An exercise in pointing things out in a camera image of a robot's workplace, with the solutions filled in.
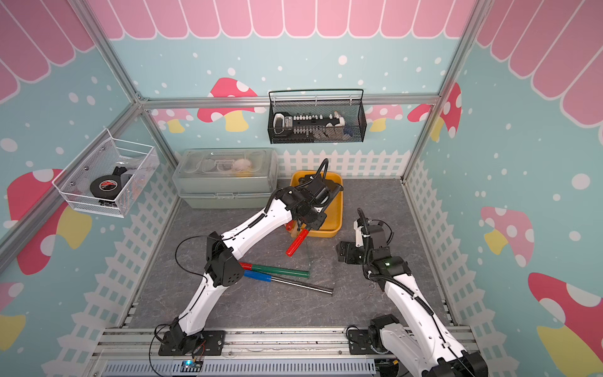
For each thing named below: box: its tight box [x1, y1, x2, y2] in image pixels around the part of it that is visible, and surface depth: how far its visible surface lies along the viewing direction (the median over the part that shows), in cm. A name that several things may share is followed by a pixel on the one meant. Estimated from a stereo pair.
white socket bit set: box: [272, 111, 346, 139], surface depth 91 cm
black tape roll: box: [89, 175, 122, 200], surface depth 71 cm
